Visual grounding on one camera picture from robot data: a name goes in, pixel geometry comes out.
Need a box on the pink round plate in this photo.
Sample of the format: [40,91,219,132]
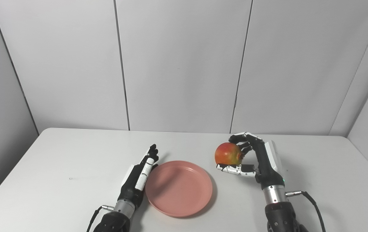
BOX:
[145,160,213,218]

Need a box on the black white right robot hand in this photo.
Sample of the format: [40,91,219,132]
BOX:
[216,132,286,190]

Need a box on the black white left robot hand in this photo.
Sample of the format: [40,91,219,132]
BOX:
[118,144,159,210]

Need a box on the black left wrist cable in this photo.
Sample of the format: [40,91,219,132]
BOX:
[86,205,114,232]

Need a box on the red yellow pomegranate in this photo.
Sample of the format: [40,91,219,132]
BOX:
[215,142,244,166]

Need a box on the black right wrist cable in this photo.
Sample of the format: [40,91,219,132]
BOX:
[286,191,327,232]

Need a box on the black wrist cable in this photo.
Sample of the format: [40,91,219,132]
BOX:
[286,191,327,232]
[86,205,114,232]

